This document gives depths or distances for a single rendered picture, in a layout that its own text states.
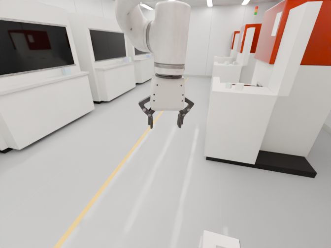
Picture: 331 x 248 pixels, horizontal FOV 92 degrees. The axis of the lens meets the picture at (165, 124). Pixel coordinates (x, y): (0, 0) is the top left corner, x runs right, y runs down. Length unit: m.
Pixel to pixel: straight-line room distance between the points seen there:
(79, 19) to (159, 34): 4.00
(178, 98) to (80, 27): 4.02
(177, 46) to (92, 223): 1.64
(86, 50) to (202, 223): 3.96
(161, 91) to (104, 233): 1.45
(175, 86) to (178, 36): 0.12
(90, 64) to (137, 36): 3.92
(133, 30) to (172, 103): 0.21
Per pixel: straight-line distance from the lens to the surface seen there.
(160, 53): 0.43
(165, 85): 0.45
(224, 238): 0.55
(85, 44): 4.35
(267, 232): 1.84
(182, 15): 0.43
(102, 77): 4.34
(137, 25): 0.46
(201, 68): 7.93
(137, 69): 6.27
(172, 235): 1.62
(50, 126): 3.29
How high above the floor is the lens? 1.43
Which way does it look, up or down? 27 degrees down
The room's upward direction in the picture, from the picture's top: straight up
